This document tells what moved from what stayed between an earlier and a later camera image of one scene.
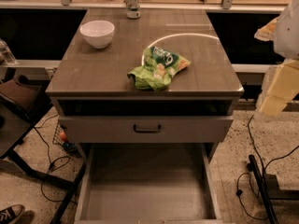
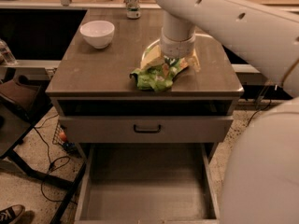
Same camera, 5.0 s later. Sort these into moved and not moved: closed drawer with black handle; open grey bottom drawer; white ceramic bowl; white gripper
Moved: white gripper
Not moved: white ceramic bowl; closed drawer with black handle; open grey bottom drawer
